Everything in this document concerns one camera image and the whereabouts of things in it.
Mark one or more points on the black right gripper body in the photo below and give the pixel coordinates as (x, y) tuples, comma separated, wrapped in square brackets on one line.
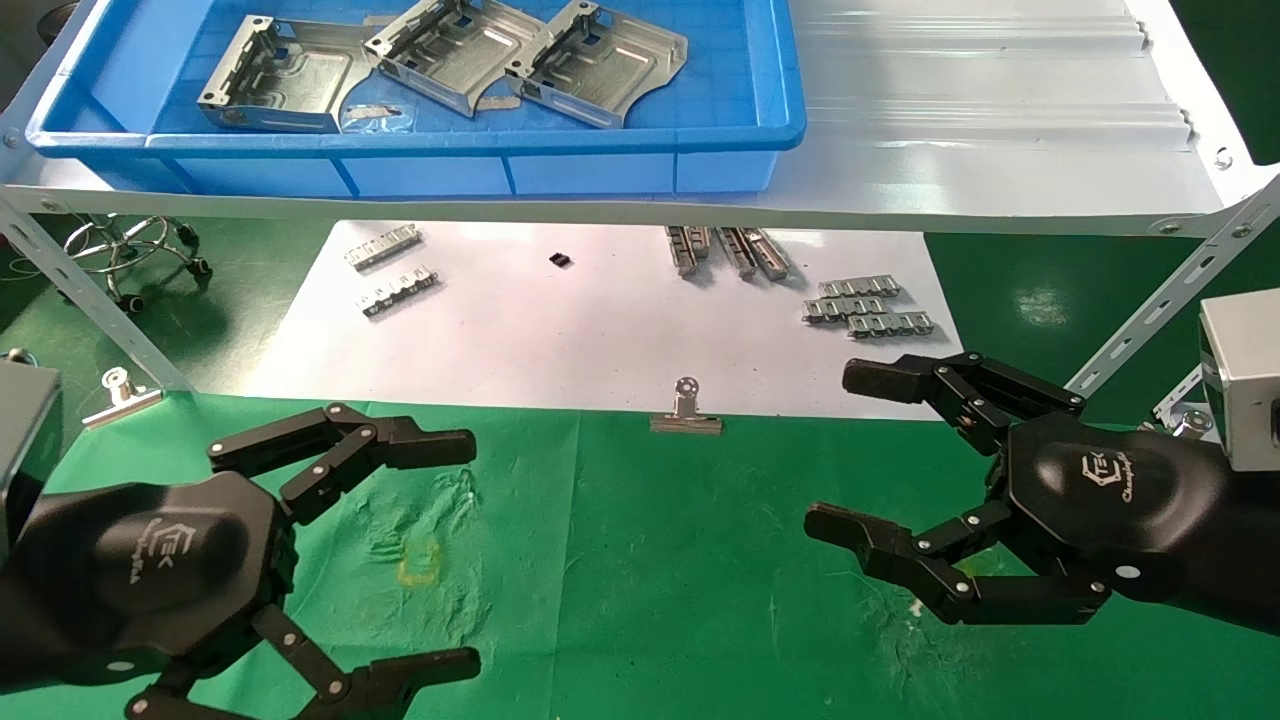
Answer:
[(1110, 500)]

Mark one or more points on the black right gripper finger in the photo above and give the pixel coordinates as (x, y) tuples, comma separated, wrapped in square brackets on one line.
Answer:
[(985, 395), (960, 590)]

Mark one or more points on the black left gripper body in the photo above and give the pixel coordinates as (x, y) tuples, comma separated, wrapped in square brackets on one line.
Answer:
[(165, 560)]

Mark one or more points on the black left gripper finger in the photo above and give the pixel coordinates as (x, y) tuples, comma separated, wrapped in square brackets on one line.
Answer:
[(350, 440), (330, 690)]

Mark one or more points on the stamped sheet metal bracket part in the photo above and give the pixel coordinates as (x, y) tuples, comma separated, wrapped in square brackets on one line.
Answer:
[(470, 50), (610, 65), (300, 85)]

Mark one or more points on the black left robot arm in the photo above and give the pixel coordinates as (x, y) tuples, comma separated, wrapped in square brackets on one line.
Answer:
[(14, 625)]

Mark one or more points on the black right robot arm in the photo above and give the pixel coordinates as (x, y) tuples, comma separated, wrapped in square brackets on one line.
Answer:
[(1250, 560)]

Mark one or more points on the silver binder clip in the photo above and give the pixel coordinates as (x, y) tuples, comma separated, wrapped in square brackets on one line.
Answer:
[(120, 400), (686, 418)]

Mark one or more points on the white perforated angle strut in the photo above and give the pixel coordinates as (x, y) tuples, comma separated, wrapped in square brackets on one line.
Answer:
[(1170, 295), (95, 295)]

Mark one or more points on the white paper sheet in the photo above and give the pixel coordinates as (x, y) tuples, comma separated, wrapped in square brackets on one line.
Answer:
[(560, 330)]

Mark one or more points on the small black block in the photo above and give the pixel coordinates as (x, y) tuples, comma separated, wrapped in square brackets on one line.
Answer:
[(560, 260)]

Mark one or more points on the chrome stool base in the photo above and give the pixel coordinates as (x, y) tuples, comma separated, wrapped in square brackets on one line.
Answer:
[(130, 245)]

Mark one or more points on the green cloth mat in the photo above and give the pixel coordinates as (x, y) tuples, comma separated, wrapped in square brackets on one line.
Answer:
[(620, 580)]

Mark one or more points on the clear plastic film scrap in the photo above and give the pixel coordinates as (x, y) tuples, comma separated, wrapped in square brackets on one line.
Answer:
[(372, 115)]

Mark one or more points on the blue plastic bin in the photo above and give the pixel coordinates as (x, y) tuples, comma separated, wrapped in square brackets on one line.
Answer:
[(600, 160)]

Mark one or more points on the white bolted corner bracket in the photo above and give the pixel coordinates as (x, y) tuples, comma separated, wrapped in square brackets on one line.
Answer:
[(1188, 412)]

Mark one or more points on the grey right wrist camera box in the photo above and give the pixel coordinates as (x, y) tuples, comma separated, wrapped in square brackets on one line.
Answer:
[(1240, 380)]

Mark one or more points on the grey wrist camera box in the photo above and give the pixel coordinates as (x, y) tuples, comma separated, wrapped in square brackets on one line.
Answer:
[(25, 450), (1240, 380)]

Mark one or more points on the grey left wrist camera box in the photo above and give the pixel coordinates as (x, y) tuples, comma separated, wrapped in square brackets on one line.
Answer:
[(25, 450)]

